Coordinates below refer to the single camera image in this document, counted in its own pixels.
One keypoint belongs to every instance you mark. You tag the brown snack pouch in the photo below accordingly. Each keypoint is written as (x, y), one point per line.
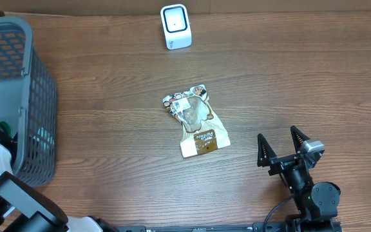
(203, 131)

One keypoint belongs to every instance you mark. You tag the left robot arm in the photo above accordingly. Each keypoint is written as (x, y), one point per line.
(37, 212)

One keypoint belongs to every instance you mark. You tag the white barcode scanner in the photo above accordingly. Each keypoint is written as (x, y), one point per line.
(176, 26)

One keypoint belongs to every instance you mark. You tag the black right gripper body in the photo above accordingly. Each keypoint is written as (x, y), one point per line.
(297, 179)

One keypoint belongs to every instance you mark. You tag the grey plastic basket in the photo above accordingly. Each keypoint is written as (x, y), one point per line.
(28, 103)

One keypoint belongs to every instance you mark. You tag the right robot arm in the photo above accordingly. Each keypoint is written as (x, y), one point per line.
(317, 203)

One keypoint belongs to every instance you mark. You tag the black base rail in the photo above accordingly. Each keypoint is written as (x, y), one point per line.
(198, 228)

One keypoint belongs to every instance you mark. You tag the green lid jar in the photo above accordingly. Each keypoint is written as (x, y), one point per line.
(4, 127)

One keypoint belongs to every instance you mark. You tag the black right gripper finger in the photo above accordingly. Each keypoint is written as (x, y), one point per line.
(266, 155)
(298, 137)

